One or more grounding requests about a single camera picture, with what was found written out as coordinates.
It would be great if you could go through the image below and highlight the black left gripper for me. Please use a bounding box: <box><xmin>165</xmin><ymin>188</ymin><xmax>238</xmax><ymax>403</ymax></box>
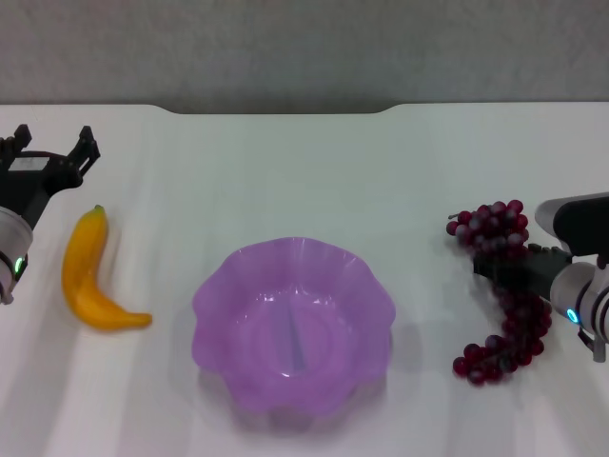
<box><xmin>0</xmin><ymin>124</ymin><xmax>103</xmax><ymax>230</ymax></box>

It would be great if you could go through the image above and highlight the yellow banana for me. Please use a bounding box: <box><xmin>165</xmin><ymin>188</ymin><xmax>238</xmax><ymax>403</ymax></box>
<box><xmin>61</xmin><ymin>204</ymin><xmax>154</xmax><ymax>330</ymax></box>

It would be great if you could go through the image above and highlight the purple wavy-edged plastic plate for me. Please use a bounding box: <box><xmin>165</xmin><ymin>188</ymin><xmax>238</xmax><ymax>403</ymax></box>
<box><xmin>191</xmin><ymin>235</ymin><xmax>397</xmax><ymax>434</ymax></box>

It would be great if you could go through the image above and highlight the dark red grape bunch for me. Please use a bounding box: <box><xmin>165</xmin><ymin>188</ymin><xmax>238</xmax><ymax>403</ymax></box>
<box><xmin>444</xmin><ymin>199</ymin><xmax>554</xmax><ymax>387</ymax></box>

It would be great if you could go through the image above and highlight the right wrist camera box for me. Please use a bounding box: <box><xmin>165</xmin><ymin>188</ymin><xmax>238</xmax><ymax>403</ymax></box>
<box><xmin>534</xmin><ymin>191</ymin><xmax>609</xmax><ymax>259</ymax></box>

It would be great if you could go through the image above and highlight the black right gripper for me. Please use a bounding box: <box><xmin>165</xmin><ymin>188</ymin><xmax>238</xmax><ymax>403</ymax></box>
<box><xmin>472</xmin><ymin>242</ymin><xmax>575</xmax><ymax>306</ymax></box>

